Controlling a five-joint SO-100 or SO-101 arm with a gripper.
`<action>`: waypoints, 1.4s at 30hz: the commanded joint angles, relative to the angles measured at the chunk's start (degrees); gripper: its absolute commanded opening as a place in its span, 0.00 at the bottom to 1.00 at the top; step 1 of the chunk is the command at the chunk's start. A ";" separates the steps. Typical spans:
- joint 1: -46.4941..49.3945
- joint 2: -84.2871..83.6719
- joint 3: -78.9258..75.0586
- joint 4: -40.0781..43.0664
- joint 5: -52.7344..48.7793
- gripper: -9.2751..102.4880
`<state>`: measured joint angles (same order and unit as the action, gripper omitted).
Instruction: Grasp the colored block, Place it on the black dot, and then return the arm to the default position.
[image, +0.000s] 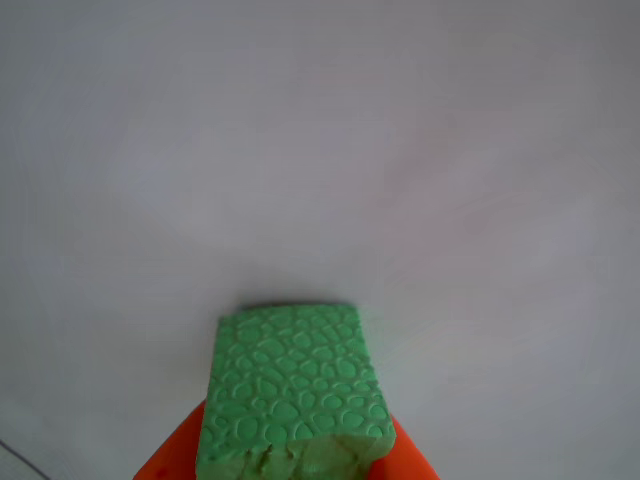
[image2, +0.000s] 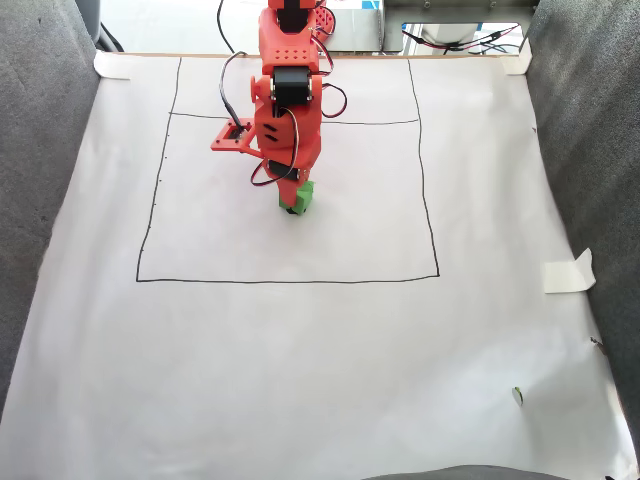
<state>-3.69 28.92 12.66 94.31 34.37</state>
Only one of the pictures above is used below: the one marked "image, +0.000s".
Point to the white paper sheet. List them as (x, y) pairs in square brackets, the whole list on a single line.
[(320, 150)]

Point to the green foam block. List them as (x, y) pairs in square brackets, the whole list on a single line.
[(295, 385)]

